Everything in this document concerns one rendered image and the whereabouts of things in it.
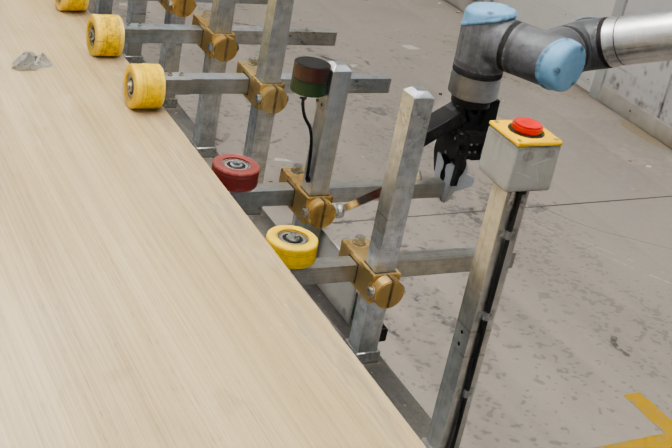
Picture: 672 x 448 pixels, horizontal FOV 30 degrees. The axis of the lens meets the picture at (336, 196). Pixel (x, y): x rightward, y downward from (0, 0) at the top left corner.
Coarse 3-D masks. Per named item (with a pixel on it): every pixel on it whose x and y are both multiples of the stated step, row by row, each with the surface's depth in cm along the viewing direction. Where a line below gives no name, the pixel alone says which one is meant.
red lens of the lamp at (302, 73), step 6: (294, 60) 201; (294, 66) 201; (300, 66) 199; (330, 66) 202; (294, 72) 201; (300, 72) 200; (306, 72) 199; (312, 72) 199; (318, 72) 199; (324, 72) 200; (300, 78) 200; (306, 78) 200; (312, 78) 200; (318, 78) 200; (324, 78) 201
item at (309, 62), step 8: (304, 56) 203; (304, 64) 200; (312, 64) 201; (320, 64) 201; (328, 64) 202; (304, 96) 202; (320, 104) 206; (304, 112) 205; (312, 136) 208; (312, 144) 208
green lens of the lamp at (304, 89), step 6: (294, 78) 201; (294, 84) 201; (300, 84) 200; (306, 84) 200; (312, 84) 200; (324, 84) 201; (294, 90) 202; (300, 90) 201; (306, 90) 200; (312, 90) 201; (318, 90) 201; (324, 90) 202; (306, 96) 201; (312, 96) 201; (318, 96) 202
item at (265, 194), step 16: (432, 176) 231; (240, 192) 210; (256, 192) 212; (272, 192) 213; (288, 192) 215; (336, 192) 219; (352, 192) 221; (368, 192) 222; (416, 192) 227; (432, 192) 229
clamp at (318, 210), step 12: (288, 168) 220; (288, 180) 217; (300, 180) 216; (300, 192) 213; (300, 204) 213; (312, 204) 211; (324, 204) 210; (300, 216) 213; (312, 216) 210; (324, 216) 212
